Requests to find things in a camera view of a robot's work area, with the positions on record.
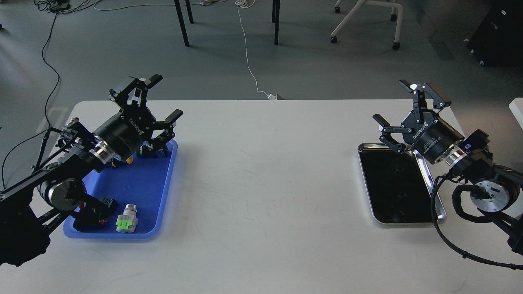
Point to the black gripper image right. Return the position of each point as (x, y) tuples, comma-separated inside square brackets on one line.
[(423, 129)]

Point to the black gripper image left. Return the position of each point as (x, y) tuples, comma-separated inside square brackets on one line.
[(126, 131)]

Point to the blue plastic tray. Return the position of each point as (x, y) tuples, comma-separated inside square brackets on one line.
[(144, 183)]

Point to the silver metal tray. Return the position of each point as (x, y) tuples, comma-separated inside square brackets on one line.
[(398, 185)]

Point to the white object right edge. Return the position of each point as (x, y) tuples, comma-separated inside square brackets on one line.
[(516, 107)]

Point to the black equipment case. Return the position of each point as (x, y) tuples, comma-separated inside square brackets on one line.
[(498, 39)]

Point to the red push button switch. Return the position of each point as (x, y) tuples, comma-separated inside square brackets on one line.
[(95, 219)]

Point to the silver green switch part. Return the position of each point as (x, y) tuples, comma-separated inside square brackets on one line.
[(128, 221)]

